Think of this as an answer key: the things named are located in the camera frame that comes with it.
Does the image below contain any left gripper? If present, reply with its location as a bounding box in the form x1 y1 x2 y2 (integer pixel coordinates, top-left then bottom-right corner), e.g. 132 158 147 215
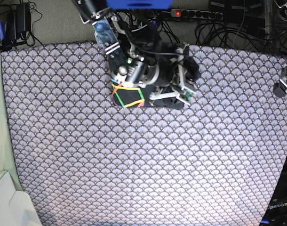
273 66 287 97

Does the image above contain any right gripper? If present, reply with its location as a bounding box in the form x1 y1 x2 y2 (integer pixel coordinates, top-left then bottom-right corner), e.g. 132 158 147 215
110 54 176 88

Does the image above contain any dark grey T-shirt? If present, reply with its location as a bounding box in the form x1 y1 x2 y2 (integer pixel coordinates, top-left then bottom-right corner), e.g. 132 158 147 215
111 44 201 110

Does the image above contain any blue box overhead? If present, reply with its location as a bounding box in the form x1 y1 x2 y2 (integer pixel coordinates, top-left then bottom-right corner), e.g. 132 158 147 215
106 0 173 9

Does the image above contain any black power strip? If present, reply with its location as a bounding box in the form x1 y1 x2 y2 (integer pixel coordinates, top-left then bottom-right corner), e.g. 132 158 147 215
170 9 223 21

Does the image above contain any fan-patterned tablecloth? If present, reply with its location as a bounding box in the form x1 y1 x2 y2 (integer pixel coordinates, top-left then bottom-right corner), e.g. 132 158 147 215
1 42 287 226

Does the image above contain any black OpenArm case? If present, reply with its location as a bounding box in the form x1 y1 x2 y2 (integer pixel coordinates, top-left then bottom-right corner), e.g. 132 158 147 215
260 157 287 226

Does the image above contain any black power adapter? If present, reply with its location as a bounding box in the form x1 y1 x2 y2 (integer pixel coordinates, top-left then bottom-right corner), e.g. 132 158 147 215
16 2 31 33

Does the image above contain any white plastic bin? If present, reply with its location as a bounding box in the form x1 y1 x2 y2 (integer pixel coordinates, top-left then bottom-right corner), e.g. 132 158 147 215
0 171 42 226

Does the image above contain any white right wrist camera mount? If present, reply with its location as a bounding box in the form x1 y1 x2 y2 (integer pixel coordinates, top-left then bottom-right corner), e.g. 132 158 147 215
149 44 196 105

